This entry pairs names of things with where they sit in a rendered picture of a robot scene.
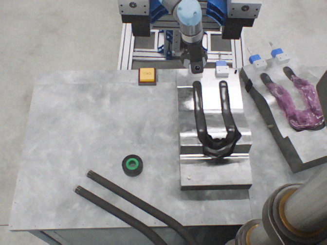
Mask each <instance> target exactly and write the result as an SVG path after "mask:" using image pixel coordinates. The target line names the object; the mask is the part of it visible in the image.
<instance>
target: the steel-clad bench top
mask: <svg viewBox="0 0 327 245"><path fill-rule="evenodd" d="M237 69H238V76H239V83H240V91H241V96H242V103H243V110H244V114H245V118H246V120H247V122H248V125H249V128H250V132H251V138H252V145H251V148H250V151H249V161H250V168H251V175H252V182H253V185H252V186H251V187H250V188H249V190H247V189H231V190H206V191H181V178H180V167H179V144H178V134H177V133H173V130H177V129H178V121H177V98H176V70H177V69H170V70H156V71H157V85H156V86H139V85H138V72H139V70H83V71H37V73H36V79H35V84H34V90H33V96H32V102H31V108H30V110H29V116H28V122H27V128H26V134H25V140H24V143H23V149H22V154H21V160H20V166H19V172H18V177H17V183H16V189H15V195H14V200H13V203H12V209H11V215H10V221H9V227H8V230H35V229H59V228H129V227H131V226H130V225H129V224H127V223H125V222H123V221H122V220H121V219H119V218H117V217H115V216H114V215H112V214H110V213H109V212H107V211H105V210H104V209H102V208H100V207H99V206H97V205H95V204H94V203H92V202H90V201H89V200H87V199H85V198H83V197H81V196H80V195H79V194H77V193H75V192H74V191H73V188H74V186H75V185H79V186H81V187H83V188H85V189H87V190H88V191H90V192H91V193H93V194H95V195H97V196H98V197H100V198H102V199H104V200H106V201H107V202H109V203H110V204H112V205H114V206H116V207H117V208H118V209H121V210H122V211H124V212H126V213H128V214H129V215H131V216H133V217H134V218H136V219H138V220H139V221H141V222H142V223H144V224H146V225H147V226H148V227H168V226H167V225H166V224H165V223H163V222H161V221H159V220H158V219H157V218H155V217H153V216H151V215H149V214H148V213H147V212H145V211H143V210H141V209H140V208H139V207H137V206H135V205H133V204H131V203H130V202H128V201H127V200H125V199H123V198H121V197H120V196H118V195H117V194H115V193H113V192H111V191H110V190H108V189H107V188H105V187H103V186H102V185H99V183H97V182H95V181H93V180H92V179H90V178H88V177H87V176H85V172H86V170H88V169H91V170H92V171H94V172H95V173H97V174H99V175H100V176H103V177H104V178H105V179H107V180H109V181H111V182H112V183H115V184H116V185H117V186H119V187H121V188H123V189H125V191H128V192H129V193H131V194H133V195H135V196H136V197H138V198H140V199H142V200H143V201H145V202H147V203H148V204H150V205H152V206H154V207H156V208H157V209H158V210H160V211H162V212H164V213H166V214H167V215H169V216H171V217H172V218H174V219H176V221H178V222H179V223H181V224H182V225H183V226H200V225H207V226H222V225H244V224H245V223H246V222H247V221H250V220H252V219H254V218H262V209H263V205H264V204H265V202H266V200H267V198H268V197H269V196H271V194H272V193H273V192H274V191H275V190H277V188H278V187H280V186H283V185H285V184H289V183H292V182H298V183H303V184H304V183H305V182H306V181H307V180H309V179H310V178H311V177H312V176H313V175H314V174H315V173H316V172H318V170H319V169H321V168H322V167H323V166H324V165H325V164H326V163H324V164H322V165H319V166H315V167H312V168H309V169H306V170H303V171H301V172H297V173H294V174H293V173H292V171H291V168H290V167H289V164H288V163H287V161H286V160H285V157H284V155H283V153H282V152H281V150H280V148H279V146H278V144H277V142H276V141H275V139H274V137H273V135H272V133H271V131H270V130H269V128H268V127H267V124H266V122H265V120H264V119H263V116H262V115H261V113H260V110H259V109H258V108H257V106H256V103H255V101H254V99H253V98H252V96H251V94H250V92H247V91H246V89H245V83H244V81H243V79H242V77H241V76H240V71H241V69H242V68H237ZM128 155H137V156H139V157H140V158H141V159H142V162H143V170H142V172H141V173H140V174H139V175H137V176H128V175H126V174H125V173H124V171H123V168H122V161H123V159H124V157H126V156H128Z"/></svg>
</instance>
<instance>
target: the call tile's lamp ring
mask: <svg viewBox="0 0 327 245"><path fill-rule="evenodd" d="M139 83H156V68H154V82H140V69H139Z"/></svg>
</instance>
